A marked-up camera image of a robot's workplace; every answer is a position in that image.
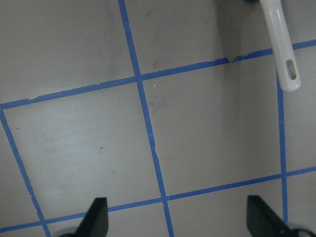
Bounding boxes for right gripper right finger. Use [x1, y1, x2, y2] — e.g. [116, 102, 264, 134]
[246, 195, 291, 237]

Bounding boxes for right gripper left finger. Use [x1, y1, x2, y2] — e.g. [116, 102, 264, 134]
[74, 197, 109, 237]

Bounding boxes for beige hand brush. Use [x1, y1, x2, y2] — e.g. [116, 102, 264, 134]
[259, 0, 301, 92]

